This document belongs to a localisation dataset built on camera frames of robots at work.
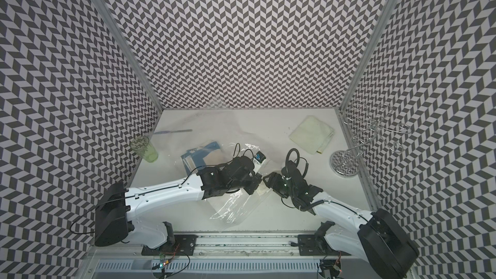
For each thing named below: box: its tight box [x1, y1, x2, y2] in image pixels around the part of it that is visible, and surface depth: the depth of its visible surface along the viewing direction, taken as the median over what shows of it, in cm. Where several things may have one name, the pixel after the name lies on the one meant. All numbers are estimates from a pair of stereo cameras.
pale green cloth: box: [288, 115, 335, 155], surface depth 107 cm
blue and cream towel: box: [180, 141, 221, 176], surface depth 95 cm
